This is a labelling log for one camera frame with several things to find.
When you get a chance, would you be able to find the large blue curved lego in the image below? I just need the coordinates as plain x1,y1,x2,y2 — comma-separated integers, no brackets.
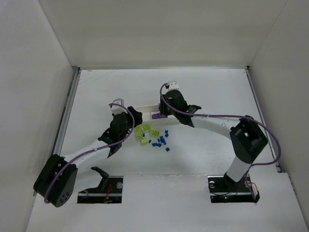
160,136,166,145

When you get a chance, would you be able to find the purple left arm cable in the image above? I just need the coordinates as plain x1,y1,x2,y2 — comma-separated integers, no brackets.
43,102,136,205

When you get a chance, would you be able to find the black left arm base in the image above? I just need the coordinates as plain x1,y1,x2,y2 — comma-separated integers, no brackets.
77,166,124,204

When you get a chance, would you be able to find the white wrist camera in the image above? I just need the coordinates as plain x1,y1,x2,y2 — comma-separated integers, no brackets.
166,81,179,91
111,98,126,115

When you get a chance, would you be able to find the white three-compartment container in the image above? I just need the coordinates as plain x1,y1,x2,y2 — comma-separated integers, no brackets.
135,105,180,127

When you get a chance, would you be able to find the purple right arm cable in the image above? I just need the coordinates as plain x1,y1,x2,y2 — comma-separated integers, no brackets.
159,82,282,166

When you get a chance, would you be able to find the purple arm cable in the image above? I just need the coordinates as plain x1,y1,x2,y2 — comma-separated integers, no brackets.
43,102,136,205
159,82,282,166

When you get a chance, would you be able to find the green lego brick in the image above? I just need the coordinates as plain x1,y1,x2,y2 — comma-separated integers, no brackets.
134,125,141,133
135,131,143,141
150,130,160,138
141,125,151,133
140,139,149,145

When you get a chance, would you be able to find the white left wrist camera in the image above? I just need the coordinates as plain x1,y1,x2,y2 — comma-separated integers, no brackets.
111,98,126,115

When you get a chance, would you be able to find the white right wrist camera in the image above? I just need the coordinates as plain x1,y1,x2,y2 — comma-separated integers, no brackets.
166,81,179,91

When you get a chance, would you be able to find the purple lego brick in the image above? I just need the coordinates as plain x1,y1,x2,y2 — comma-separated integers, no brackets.
152,113,168,120

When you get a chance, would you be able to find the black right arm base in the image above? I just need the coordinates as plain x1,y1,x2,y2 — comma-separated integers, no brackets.
208,175,260,203

